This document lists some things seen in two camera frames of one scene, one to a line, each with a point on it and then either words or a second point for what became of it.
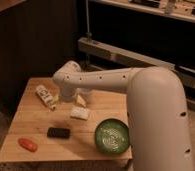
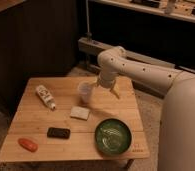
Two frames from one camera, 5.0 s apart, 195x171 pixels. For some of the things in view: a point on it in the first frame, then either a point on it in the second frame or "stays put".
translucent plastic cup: [86, 95] stays put
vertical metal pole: [89, 35] stays put
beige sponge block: [79, 113] stays put
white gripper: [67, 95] → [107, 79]
